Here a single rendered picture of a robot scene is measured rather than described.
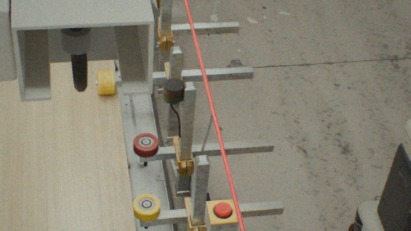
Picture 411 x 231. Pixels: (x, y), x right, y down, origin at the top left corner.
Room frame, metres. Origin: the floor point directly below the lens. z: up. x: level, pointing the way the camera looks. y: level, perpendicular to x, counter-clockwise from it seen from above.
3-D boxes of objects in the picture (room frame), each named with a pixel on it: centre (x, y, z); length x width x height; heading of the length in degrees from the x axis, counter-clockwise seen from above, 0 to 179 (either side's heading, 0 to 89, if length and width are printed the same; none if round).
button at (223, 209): (1.22, -0.07, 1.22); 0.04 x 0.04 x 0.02
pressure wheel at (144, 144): (1.73, 0.16, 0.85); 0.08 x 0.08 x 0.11
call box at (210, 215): (1.22, -0.07, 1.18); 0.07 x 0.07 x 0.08; 13
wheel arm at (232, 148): (1.78, -0.03, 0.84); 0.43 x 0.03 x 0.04; 103
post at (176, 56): (1.96, 0.10, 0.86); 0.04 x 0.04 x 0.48; 13
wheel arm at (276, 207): (1.53, -0.06, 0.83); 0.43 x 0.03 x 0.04; 103
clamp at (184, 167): (1.74, 0.05, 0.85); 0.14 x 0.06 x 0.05; 13
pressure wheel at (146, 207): (1.48, 0.14, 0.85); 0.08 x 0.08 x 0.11
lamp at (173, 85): (1.71, 0.09, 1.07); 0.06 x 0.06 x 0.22; 13
